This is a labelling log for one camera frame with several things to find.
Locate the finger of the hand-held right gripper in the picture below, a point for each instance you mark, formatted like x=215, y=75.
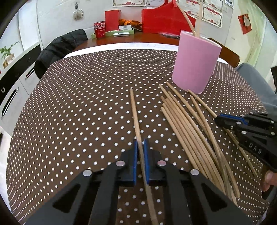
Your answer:
x=253, y=145
x=257, y=120

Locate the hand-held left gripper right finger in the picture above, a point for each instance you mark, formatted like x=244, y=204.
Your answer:
x=146, y=162

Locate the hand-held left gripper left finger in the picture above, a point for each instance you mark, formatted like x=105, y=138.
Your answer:
x=135, y=162

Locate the long wooden chopstick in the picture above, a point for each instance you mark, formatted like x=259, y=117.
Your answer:
x=186, y=16
x=135, y=116
x=199, y=21

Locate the bunch of wooden chopsticks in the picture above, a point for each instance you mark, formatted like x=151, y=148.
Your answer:
x=184, y=129

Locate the pink cup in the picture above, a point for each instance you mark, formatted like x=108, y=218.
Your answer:
x=194, y=62

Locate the person's right hand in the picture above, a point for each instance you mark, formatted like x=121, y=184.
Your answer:
x=269, y=178

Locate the person's grey clothing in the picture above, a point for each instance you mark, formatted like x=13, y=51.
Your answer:
x=255, y=86

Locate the brown polka dot tablecloth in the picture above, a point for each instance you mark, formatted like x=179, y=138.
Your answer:
x=86, y=108

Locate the black pen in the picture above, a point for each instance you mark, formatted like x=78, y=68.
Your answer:
x=172, y=36

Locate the brown wooden desk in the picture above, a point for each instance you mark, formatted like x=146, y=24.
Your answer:
x=129, y=40

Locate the white and black phone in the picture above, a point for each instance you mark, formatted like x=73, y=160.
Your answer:
x=121, y=34

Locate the green tray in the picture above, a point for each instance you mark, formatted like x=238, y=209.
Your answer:
x=108, y=34

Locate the small white box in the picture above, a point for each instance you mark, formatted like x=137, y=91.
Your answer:
x=125, y=27

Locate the black jacket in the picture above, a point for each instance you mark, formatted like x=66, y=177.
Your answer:
x=58, y=49

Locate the red gift bag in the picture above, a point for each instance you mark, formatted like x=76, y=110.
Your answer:
x=162, y=20

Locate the orange snack bag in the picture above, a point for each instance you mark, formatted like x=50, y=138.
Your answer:
x=132, y=22

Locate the white cabinet with black drawers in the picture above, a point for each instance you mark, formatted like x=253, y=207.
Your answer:
x=13, y=86

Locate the green potted plant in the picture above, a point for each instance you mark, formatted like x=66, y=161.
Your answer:
x=6, y=50

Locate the red wall decoration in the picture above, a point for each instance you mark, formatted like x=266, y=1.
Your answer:
x=244, y=22

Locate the red bordered wall certificate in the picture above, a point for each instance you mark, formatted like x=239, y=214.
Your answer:
x=214, y=3
x=190, y=8
x=212, y=17
x=127, y=2

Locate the hanging wall ornament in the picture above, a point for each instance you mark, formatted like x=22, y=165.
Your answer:
x=78, y=14

